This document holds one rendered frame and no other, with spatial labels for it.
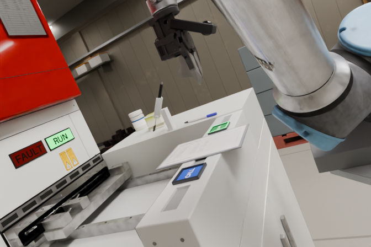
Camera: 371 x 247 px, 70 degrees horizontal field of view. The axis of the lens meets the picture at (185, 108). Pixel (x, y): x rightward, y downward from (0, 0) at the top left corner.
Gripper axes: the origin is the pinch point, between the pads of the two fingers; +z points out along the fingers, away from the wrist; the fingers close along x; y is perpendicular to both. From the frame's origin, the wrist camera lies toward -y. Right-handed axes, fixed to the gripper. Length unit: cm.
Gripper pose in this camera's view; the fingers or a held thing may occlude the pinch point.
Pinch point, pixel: (201, 79)
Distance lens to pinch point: 72.1
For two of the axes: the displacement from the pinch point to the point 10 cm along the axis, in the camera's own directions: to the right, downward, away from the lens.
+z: 3.9, 9.1, 1.2
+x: -3.3, 2.6, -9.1
